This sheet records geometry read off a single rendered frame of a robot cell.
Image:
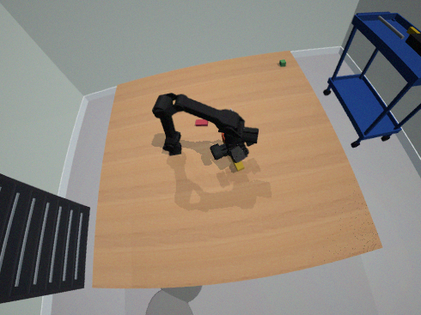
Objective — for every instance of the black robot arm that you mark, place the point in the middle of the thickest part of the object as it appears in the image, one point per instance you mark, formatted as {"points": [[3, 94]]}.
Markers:
{"points": [[228, 122]]}

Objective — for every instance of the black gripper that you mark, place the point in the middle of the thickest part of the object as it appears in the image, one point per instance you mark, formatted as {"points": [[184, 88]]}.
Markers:
{"points": [[221, 151]]}

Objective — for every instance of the red flat block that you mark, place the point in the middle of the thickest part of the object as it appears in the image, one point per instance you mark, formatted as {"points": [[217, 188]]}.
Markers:
{"points": [[201, 122]]}

